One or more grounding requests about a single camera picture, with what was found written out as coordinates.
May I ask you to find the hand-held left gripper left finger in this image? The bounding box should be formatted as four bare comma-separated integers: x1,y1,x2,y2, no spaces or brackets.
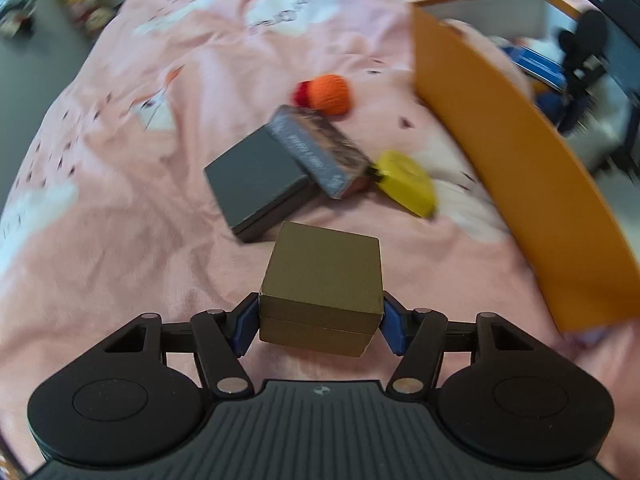
107,295,261,398

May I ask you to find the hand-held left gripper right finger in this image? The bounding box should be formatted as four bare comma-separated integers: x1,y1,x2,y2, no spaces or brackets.
378,294,538,397

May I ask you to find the blue label tag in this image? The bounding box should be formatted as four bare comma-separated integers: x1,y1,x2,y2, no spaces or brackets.
505,45,566,88

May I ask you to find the blue pouch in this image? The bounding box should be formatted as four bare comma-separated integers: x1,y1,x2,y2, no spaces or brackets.
536,91,568,123

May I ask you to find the gold cardboard box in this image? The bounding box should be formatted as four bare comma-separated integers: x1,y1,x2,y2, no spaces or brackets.
259,221,385,358

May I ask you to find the orange cardboard box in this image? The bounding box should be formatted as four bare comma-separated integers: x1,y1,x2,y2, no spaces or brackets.
411,0,640,333

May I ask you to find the yellow tape measure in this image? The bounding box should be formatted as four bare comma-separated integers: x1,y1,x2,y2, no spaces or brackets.
367,150,437,219

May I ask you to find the black box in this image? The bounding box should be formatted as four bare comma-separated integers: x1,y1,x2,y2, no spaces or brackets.
204,125,321,243

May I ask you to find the dark printed card box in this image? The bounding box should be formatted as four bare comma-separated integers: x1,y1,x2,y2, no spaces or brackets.
269,105,376,200

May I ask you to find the orange and red crochet toy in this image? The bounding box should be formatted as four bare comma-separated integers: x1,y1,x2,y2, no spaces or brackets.
293,74,355,118

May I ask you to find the pink cloud-print duvet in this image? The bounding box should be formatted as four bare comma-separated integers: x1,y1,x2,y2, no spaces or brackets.
0,0,640,476

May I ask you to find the dark cloth bundle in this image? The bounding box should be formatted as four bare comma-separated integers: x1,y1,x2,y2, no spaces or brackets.
0,0,36,38

